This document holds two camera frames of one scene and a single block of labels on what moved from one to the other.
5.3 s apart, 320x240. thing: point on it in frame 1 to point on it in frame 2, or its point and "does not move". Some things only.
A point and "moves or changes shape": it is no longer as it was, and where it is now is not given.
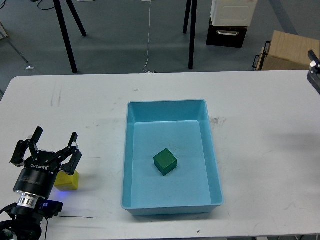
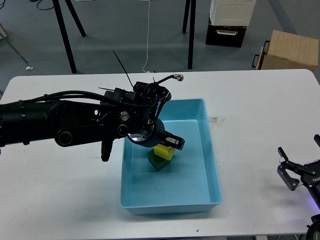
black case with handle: [231, 36] does not move
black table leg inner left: [76, 17] does not move
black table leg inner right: [186, 17] does not move
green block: [165, 161] moves or changes shape
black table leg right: [192, 35] does not move
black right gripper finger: [313, 76] to [310, 176]
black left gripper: [37, 177] to [156, 135]
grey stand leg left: [3, 35] does not move
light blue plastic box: [170, 164] does not move
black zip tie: [77, 217] to [131, 83]
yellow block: [64, 182] to [166, 152]
